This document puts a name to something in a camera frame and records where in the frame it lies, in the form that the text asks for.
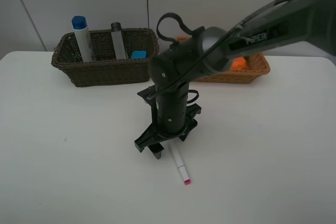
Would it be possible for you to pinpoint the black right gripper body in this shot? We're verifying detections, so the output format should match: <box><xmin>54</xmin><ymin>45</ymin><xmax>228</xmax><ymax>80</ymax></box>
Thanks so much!
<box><xmin>134</xmin><ymin>104</ymin><xmax>202</xmax><ymax>152</ymax></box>

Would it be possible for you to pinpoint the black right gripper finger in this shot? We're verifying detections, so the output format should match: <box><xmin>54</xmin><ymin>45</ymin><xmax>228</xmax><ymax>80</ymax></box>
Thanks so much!
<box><xmin>180</xmin><ymin>119</ymin><xmax>197</xmax><ymax>142</ymax></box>
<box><xmin>148</xmin><ymin>143</ymin><xmax>164</xmax><ymax>159</ymax></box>

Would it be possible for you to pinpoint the white pink marker pen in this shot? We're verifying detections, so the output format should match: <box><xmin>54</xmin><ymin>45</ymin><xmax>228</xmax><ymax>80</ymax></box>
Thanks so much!
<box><xmin>169</xmin><ymin>141</ymin><xmax>191</xmax><ymax>185</ymax></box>

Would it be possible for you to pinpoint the black whiteboard eraser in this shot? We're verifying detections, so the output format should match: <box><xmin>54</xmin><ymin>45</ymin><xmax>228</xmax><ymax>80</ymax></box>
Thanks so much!
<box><xmin>131</xmin><ymin>50</ymin><xmax>147</xmax><ymax>59</ymax></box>

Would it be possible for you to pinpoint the orange peeled tangerine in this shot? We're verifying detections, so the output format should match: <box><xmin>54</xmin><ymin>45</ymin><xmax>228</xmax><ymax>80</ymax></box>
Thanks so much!
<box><xmin>230</xmin><ymin>57</ymin><xmax>248</xmax><ymax>71</ymax></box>

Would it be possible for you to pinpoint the dark green men's bottle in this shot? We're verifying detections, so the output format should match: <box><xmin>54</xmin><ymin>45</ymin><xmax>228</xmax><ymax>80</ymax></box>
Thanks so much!
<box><xmin>111</xmin><ymin>22</ymin><xmax>128</xmax><ymax>59</ymax></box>

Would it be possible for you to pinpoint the white bottle blue cap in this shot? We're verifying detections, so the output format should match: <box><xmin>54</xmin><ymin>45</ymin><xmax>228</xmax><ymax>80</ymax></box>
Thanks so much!
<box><xmin>71</xmin><ymin>16</ymin><xmax>95</xmax><ymax>62</ymax></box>

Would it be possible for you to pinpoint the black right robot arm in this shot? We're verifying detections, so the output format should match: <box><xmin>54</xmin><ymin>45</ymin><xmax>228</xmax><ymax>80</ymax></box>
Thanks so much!
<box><xmin>134</xmin><ymin>0</ymin><xmax>335</xmax><ymax>158</ymax></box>

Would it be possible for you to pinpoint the dark brown wicker basket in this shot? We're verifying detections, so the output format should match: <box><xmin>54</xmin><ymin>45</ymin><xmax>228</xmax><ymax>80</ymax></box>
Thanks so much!
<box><xmin>51</xmin><ymin>28</ymin><xmax>159</xmax><ymax>87</ymax></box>

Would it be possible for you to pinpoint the orange wicker basket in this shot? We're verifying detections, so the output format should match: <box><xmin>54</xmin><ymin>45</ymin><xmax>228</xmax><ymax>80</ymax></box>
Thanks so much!
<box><xmin>175</xmin><ymin>36</ymin><xmax>271</xmax><ymax>84</ymax></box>

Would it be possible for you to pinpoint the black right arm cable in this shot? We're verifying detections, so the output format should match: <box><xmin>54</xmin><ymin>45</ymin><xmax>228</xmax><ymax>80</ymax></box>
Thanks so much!
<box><xmin>146</xmin><ymin>0</ymin><xmax>300</xmax><ymax>104</ymax></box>

